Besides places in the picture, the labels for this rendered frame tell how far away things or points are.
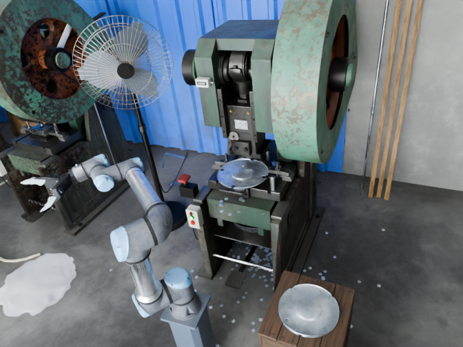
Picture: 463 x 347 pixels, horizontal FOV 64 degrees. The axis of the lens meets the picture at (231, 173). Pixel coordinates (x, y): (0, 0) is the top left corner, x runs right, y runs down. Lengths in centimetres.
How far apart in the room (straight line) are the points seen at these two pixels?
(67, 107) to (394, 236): 244
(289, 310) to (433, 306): 95
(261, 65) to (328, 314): 121
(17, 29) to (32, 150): 103
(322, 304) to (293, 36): 125
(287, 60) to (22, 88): 169
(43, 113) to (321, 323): 205
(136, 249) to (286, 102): 77
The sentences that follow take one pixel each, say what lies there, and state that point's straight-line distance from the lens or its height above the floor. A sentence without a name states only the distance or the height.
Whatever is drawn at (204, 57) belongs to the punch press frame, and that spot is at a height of 143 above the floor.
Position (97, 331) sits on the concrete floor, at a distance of 255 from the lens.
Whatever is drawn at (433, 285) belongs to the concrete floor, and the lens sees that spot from 265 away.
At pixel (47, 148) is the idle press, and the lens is 307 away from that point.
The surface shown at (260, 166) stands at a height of 78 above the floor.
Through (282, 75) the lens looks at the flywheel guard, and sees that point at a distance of 142.
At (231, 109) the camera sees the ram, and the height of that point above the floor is 115.
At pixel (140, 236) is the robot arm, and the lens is 136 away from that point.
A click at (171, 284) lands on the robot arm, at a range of 169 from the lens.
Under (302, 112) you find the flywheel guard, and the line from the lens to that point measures 143.
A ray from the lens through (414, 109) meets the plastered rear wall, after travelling 309.
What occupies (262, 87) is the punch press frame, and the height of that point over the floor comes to 130.
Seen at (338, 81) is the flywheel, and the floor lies 133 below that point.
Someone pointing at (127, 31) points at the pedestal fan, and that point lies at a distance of 232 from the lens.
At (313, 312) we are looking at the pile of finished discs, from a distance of 193.
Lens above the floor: 195
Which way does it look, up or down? 34 degrees down
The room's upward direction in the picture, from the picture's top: 7 degrees counter-clockwise
